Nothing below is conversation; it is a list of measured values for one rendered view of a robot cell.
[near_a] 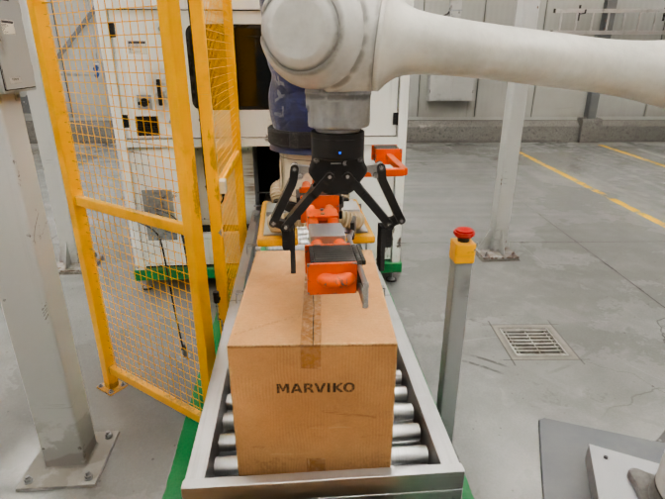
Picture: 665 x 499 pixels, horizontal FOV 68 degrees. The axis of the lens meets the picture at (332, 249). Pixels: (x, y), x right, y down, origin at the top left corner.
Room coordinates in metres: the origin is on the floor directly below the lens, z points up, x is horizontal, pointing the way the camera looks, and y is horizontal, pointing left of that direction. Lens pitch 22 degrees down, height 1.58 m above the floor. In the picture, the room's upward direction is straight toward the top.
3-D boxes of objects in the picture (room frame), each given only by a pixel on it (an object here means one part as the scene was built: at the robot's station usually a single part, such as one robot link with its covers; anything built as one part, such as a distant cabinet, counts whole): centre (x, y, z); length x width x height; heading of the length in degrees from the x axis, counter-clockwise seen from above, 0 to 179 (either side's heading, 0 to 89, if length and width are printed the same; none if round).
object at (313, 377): (1.29, 0.05, 0.75); 0.60 x 0.40 x 0.40; 2
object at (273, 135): (1.30, 0.05, 1.39); 0.23 x 0.23 x 0.04
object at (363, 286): (0.76, -0.04, 1.27); 0.31 x 0.03 x 0.05; 5
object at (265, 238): (1.29, 0.15, 1.17); 0.34 x 0.10 x 0.05; 5
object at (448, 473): (0.93, 0.02, 0.58); 0.70 x 0.03 x 0.06; 94
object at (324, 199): (1.05, 0.03, 1.27); 0.10 x 0.08 x 0.06; 95
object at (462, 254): (1.54, -0.44, 0.50); 0.07 x 0.07 x 1.00; 4
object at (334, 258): (0.70, 0.00, 1.27); 0.08 x 0.07 x 0.05; 5
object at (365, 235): (1.31, -0.04, 1.17); 0.34 x 0.10 x 0.05; 5
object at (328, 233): (0.83, 0.01, 1.26); 0.07 x 0.07 x 0.04; 5
